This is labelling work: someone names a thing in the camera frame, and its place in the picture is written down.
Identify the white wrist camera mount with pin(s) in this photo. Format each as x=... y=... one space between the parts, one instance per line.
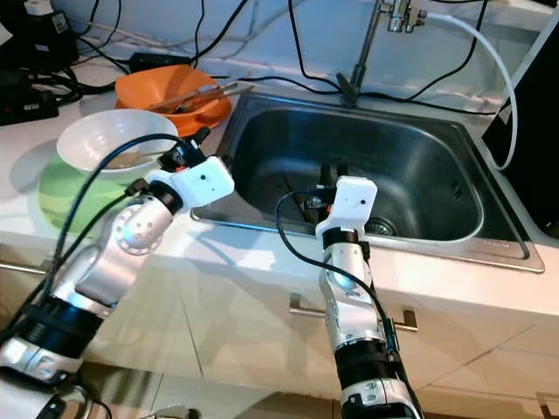
x=351 y=205
x=201 y=182

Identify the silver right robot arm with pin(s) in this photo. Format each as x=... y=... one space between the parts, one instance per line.
x=345 y=288

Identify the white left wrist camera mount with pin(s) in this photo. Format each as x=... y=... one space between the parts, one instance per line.
x=201 y=182

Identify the black power strip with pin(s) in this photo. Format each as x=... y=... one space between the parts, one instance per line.
x=26 y=103

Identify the white base cabinet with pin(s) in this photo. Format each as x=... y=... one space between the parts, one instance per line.
x=244 y=349

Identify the white bowl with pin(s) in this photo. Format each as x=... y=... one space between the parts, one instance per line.
x=105 y=129

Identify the chrome tap valve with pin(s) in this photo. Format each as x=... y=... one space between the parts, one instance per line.
x=402 y=10

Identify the metal spoon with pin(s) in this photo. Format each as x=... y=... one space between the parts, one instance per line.
x=122 y=161

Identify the flat black power brick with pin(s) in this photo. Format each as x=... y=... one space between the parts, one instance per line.
x=157 y=61

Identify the grey robot foot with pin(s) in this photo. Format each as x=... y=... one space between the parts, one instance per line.
x=170 y=412

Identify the orange bowl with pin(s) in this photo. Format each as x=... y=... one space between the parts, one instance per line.
x=144 y=85

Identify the orange plate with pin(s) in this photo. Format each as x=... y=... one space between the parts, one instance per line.
x=211 y=126

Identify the stainless steel sink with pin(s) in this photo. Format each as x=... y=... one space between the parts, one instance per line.
x=437 y=148

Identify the silver metal utensil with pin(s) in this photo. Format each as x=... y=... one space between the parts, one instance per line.
x=201 y=92
x=208 y=99

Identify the black power adapter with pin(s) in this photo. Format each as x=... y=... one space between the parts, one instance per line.
x=39 y=35

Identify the green plate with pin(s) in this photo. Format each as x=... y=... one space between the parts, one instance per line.
x=57 y=196

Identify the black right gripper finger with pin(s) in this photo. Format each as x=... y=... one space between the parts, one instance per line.
x=346 y=171
x=326 y=175

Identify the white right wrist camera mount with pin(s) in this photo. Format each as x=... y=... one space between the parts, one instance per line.
x=351 y=205

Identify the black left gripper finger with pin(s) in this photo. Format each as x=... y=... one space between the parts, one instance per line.
x=203 y=137

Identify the black appliance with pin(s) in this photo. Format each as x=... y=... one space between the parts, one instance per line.
x=533 y=122

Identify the sink drain strainer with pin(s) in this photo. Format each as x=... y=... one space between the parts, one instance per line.
x=381 y=226

